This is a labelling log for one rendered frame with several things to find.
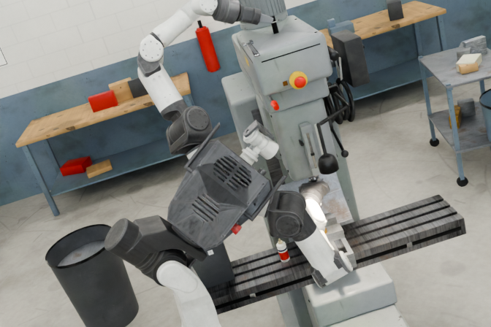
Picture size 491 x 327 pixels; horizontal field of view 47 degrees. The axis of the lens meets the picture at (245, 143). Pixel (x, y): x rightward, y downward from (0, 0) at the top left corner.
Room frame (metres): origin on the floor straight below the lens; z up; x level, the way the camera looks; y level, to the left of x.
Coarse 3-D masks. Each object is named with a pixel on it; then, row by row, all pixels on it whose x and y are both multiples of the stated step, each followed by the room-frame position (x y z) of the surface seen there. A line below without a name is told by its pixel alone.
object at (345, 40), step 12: (336, 36) 2.39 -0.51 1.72; (348, 36) 2.33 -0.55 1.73; (360, 36) 2.28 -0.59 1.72; (336, 48) 2.41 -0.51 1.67; (348, 48) 2.27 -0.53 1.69; (360, 48) 2.27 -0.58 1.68; (348, 60) 2.27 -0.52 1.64; (360, 60) 2.27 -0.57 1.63; (348, 72) 2.30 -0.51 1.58; (360, 72) 2.27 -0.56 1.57; (360, 84) 2.27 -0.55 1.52
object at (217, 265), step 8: (216, 248) 2.02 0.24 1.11; (224, 248) 2.04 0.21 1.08; (208, 256) 2.02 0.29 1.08; (216, 256) 2.02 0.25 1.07; (224, 256) 2.02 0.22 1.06; (200, 264) 2.02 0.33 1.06; (208, 264) 2.02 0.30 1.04; (216, 264) 2.02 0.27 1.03; (224, 264) 2.02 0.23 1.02; (200, 272) 2.02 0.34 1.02; (208, 272) 2.02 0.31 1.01; (216, 272) 2.02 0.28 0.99; (224, 272) 2.02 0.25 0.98; (232, 272) 2.02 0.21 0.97; (208, 280) 2.02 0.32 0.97; (216, 280) 2.02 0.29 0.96; (224, 280) 2.02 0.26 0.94
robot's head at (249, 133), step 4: (256, 120) 1.75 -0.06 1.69; (252, 124) 1.74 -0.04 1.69; (256, 124) 1.72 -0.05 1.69; (260, 124) 1.74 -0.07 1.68; (248, 128) 1.74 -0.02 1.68; (252, 128) 1.72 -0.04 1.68; (256, 128) 1.73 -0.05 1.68; (260, 128) 1.71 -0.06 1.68; (264, 128) 1.74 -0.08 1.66; (244, 132) 1.74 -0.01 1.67; (248, 132) 1.72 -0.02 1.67; (252, 132) 1.72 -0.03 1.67; (256, 132) 1.71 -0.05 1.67; (264, 132) 1.72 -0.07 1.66; (268, 132) 1.75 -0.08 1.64; (244, 136) 1.74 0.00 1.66; (248, 136) 1.72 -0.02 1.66; (252, 136) 1.71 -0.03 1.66; (268, 136) 1.72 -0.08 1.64; (272, 136) 1.72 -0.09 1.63; (244, 140) 1.73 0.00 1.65; (248, 140) 1.71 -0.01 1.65
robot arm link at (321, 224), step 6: (306, 204) 1.82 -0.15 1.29; (312, 204) 1.83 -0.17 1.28; (318, 204) 1.85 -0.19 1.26; (306, 210) 1.81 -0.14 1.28; (312, 210) 1.80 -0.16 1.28; (318, 210) 1.81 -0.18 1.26; (312, 216) 1.78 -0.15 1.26; (318, 216) 1.78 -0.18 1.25; (318, 222) 1.76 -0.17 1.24; (324, 222) 1.78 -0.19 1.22; (324, 228) 1.77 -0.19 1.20
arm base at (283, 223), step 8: (280, 192) 1.67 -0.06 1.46; (288, 192) 1.66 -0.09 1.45; (296, 192) 1.66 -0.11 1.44; (304, 200) 1.65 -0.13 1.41; (272, 208) 1.57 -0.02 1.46; (272, 216) 1.55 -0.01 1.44; (280, 216) 1.54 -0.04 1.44; (288, 216) 1.53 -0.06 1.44; (296, 216) 1.53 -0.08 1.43; (272, 224) 1.55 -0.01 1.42; (280, 224) 1.54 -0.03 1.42; (288, 224) 1.53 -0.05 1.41; (296, 224) 1.52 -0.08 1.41; (272, 232) 1.55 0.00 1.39; (280, 232) 1.54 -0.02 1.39; (288, 232) 1.53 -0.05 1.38; (296, 232) 1.52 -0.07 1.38
